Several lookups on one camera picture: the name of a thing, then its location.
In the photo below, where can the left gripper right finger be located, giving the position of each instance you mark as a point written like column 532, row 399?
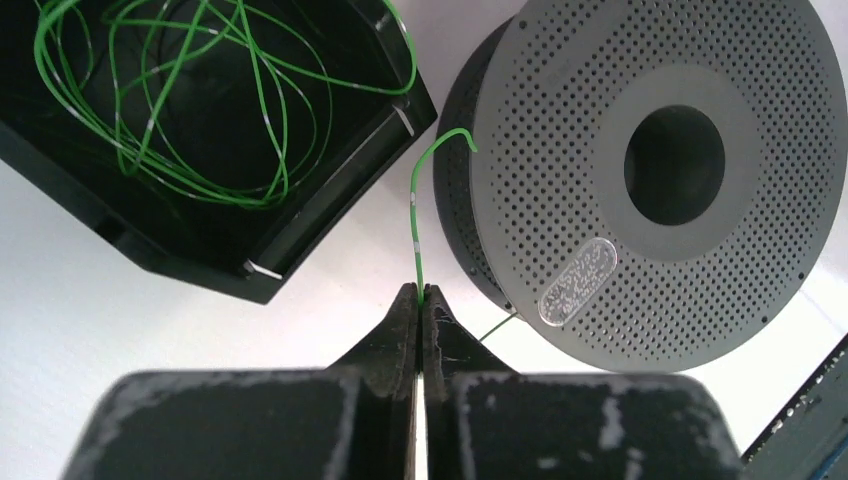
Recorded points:
column 487, row 421

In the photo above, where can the black plastic bin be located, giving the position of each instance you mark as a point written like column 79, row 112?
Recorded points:
column 211, row 142

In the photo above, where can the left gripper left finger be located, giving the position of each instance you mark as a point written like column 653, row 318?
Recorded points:
column 351, row 420

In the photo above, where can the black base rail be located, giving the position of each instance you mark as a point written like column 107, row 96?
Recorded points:
column 807, row 439

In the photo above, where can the dark grey cable spool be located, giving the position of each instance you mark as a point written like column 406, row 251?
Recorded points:
column 651, row 182

